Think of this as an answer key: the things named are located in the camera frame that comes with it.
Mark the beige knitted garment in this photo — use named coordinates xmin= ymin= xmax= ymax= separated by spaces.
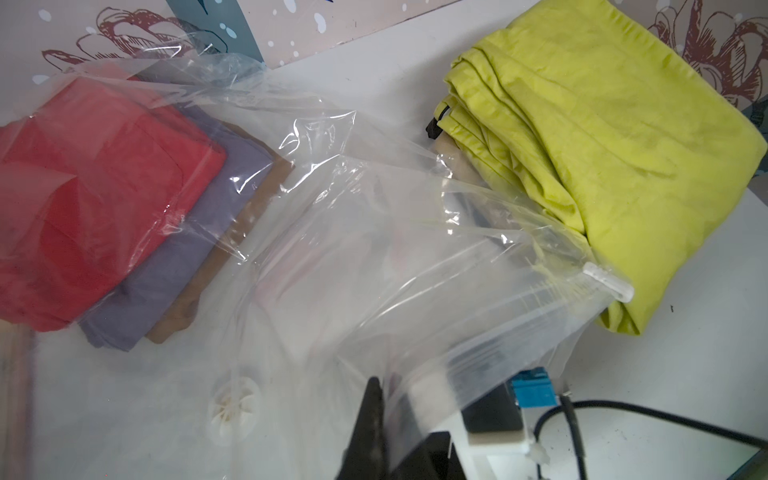
xmin=433 ymin=133 xmax=487 ymax=187

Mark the clear plastic vacuum bag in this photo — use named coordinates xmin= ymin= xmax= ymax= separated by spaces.
xmin=1 ymin=47 xmax=634 ymax=479

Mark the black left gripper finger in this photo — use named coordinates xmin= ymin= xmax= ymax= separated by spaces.
xmin=336 ymin=377 xmax=388 ymax=480

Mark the red garment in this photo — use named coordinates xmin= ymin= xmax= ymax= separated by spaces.
xmin=1 ymin=77 xmax=227 ymax=332

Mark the purple grey folded garment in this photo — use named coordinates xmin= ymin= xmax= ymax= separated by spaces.
xmin=80 ymin=107 xmax=272 ymax=351

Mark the neon yellow garment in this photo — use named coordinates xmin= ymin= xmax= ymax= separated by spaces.
xmin=434 ymin=1 xmax=767 ymax=335

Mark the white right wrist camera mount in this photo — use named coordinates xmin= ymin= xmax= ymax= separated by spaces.
xmin=458 ymin=367 xmax=558 ymax=479

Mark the brown folded garment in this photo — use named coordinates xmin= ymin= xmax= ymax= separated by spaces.
xmin=145 ymin=122 xmax=293 ymax=344

